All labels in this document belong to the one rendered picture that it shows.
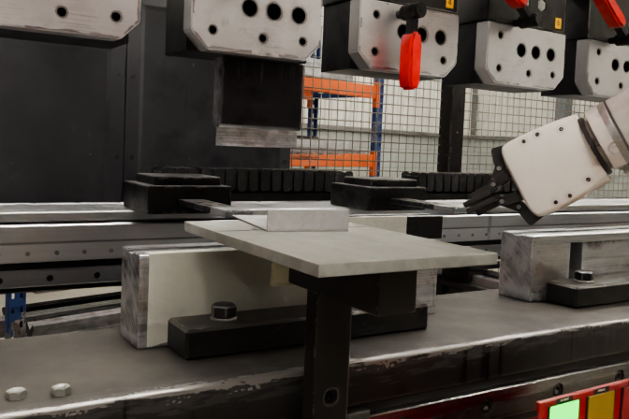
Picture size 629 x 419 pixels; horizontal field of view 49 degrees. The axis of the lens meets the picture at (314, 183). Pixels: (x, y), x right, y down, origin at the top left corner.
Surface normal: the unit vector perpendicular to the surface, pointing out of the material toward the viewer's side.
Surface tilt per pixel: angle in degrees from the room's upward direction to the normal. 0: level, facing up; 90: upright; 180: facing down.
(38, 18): 90
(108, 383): 0
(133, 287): 90
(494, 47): 90
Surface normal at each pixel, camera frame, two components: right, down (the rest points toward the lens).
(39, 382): 0.04, -1.00
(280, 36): 0.52, 0.07
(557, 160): -0.50, 0.00
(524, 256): -0.85, 0.00
